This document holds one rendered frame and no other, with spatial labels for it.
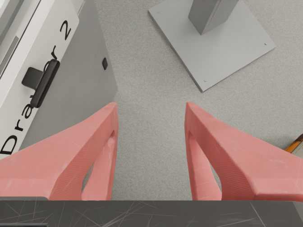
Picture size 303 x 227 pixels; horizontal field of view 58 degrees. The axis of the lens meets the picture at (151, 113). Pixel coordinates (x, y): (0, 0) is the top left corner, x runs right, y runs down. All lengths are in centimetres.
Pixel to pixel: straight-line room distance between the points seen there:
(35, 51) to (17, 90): 6
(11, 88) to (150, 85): 99
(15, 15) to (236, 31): 122
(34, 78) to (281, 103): 126
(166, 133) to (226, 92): 36
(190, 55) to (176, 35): 13
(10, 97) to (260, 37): 130
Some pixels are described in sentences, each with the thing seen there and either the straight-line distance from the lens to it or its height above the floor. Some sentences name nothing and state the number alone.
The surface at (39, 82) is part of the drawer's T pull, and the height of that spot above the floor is 91.
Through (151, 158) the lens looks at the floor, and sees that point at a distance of 129.
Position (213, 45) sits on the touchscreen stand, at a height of 4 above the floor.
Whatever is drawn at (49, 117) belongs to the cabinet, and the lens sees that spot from 62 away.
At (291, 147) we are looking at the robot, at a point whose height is 11.
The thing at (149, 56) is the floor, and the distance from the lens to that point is 139.
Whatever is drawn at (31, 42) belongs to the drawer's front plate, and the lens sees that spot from 42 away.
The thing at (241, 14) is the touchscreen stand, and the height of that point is 4.
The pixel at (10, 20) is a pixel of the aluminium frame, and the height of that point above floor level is 96.
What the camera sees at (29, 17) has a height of 93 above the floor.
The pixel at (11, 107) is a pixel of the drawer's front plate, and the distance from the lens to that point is 43.
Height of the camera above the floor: 128
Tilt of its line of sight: 79 degrees down
